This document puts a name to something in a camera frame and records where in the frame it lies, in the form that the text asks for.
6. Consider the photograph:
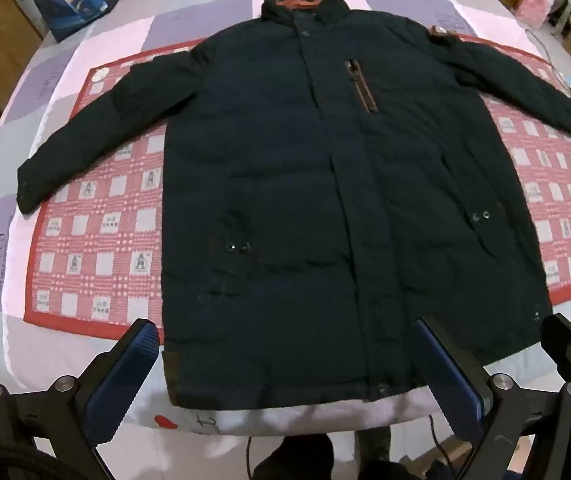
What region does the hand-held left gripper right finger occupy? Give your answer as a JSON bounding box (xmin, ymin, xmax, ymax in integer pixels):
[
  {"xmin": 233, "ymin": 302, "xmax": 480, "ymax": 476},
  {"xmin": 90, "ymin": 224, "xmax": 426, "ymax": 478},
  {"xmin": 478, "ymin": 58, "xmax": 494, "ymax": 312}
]
[{"xmin": 412, "ymin": 315, "xmax": 571, "ymax": 480}]

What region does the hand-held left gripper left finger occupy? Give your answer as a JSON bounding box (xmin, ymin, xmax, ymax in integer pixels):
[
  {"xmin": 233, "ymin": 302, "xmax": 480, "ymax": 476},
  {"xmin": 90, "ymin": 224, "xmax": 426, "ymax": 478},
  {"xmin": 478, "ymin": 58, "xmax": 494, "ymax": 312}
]
[{"xmin": 0, "ymin": 317, "xmax": 161, "ymax": 480}]

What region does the dark navy padded jacket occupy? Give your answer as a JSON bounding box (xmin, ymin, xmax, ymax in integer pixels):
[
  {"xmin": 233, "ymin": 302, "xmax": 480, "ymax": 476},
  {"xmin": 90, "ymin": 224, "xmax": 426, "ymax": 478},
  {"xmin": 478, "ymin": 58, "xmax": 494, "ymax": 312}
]
[{"xmin": 16, "ymin": 0, "xmax": 571, "ymax": 409}]

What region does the red checkered printed blanket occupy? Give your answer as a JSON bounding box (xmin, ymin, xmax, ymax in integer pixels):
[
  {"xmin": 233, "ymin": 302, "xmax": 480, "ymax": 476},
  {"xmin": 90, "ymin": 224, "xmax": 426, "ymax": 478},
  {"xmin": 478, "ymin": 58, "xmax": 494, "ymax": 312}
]
[{"xmin": 23, "ymin": 35, "xmax": 571, "ymax": 338}]

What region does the pink bag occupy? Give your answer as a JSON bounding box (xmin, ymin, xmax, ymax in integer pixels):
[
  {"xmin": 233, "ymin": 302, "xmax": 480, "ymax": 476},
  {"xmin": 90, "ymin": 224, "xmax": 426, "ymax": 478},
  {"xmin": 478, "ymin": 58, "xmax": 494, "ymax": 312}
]
[{"xmin": 513, "ymin": 0, "xmax": 553, "ymax": 28}]

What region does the purple and white checked bedsheet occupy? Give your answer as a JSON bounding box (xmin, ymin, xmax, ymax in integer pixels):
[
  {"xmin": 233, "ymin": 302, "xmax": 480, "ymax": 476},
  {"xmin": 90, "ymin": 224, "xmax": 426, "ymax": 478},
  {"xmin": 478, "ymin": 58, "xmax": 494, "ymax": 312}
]
[{"xmin": 0, "ymin": 0, "xmax": 571, "ymax": 441}]

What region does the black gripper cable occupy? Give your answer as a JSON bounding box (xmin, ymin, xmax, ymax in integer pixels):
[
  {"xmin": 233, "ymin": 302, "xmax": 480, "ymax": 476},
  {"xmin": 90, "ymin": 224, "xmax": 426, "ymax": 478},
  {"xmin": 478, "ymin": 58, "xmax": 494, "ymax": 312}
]
[{"xmin": 426, "ymin": 412, "xmax": 449, "ymax": 461}]

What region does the thin black cable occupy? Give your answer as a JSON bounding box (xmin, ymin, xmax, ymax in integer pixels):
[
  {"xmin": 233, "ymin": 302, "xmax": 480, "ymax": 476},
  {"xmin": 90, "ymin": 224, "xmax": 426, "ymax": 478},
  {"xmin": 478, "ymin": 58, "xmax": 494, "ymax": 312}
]
[{"xmin": 524, "ymin": 29, "xmax": 571, "ymax": 128}]

